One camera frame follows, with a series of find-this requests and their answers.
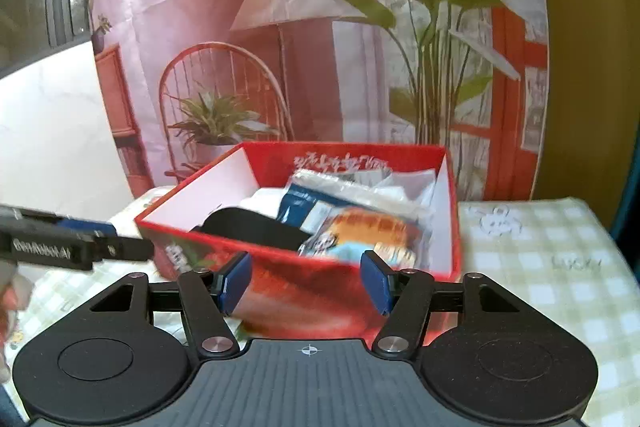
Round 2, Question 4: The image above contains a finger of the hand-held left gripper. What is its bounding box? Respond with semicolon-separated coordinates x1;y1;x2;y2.
0;204;119;239
91;234;156;264

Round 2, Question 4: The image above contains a red cardboard box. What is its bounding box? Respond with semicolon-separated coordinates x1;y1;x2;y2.
134;141;463;342

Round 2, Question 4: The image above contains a blue and white packet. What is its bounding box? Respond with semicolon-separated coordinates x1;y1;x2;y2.
276;183;337;234

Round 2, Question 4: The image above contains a clear plastic bag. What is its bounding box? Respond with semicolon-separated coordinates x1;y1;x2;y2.
287;168;438;210

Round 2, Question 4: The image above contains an orange printed packet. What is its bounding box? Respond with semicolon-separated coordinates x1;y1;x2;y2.
299;206;435;272

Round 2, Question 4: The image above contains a person's left hand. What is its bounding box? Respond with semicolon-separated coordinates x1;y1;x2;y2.
0;261;33;329

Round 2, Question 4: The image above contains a black cloth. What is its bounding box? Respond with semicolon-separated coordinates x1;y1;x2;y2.
191;207;315;254

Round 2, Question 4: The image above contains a printed room scene backdrop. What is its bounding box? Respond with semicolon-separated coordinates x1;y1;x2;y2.
82;0;552;204

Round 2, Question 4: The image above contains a yellow board with teal rim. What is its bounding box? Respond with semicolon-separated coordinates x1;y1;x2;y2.
529;0;640;270

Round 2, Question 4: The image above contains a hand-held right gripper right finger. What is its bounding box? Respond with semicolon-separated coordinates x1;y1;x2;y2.
361;250;527;358

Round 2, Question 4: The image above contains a green checked tablecloth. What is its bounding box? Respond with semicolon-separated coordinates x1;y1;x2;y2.
0;187;638;427

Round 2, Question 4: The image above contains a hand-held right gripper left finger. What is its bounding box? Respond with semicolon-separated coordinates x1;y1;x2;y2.
89;252;252;358

